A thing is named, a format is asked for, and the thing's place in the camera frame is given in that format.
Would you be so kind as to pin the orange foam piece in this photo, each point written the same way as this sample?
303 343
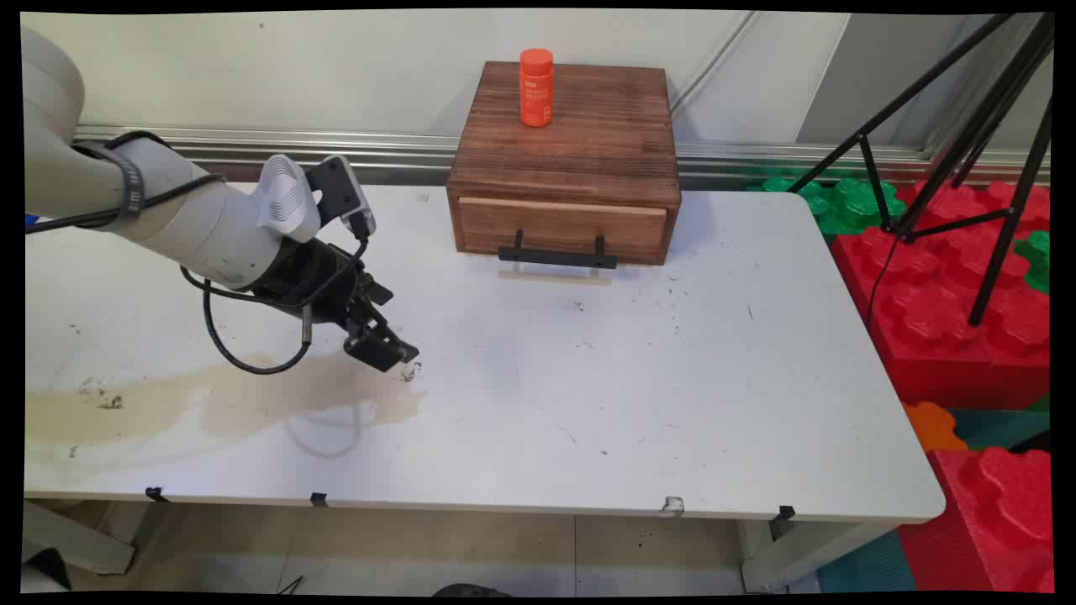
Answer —
929 424

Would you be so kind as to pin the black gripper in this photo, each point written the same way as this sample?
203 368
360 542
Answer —
324 277

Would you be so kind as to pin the large red foam block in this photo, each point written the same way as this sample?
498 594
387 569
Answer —
933 319

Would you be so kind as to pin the orange plastic bottle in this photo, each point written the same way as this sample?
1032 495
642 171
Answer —
536 88

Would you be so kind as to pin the white ribbed camera mount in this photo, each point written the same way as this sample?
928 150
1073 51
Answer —
286 202

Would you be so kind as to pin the white table leg frame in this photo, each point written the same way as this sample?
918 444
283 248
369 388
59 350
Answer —
76 542
799 555

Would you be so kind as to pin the silver metal wall rail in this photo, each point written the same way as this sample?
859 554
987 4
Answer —
740 155

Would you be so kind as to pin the small green foam block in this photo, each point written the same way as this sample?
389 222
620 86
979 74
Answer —
1036 256

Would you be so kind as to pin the teal foam mat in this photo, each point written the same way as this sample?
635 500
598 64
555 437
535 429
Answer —
1000 424

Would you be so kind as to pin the black tripod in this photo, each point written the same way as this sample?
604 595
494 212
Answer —
1000 109

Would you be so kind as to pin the dark wooden drawer cabinet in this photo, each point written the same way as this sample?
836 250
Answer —
580 143

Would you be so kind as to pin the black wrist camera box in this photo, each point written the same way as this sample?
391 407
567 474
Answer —
340 189

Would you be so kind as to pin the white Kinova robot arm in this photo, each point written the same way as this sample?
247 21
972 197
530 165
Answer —
193 223

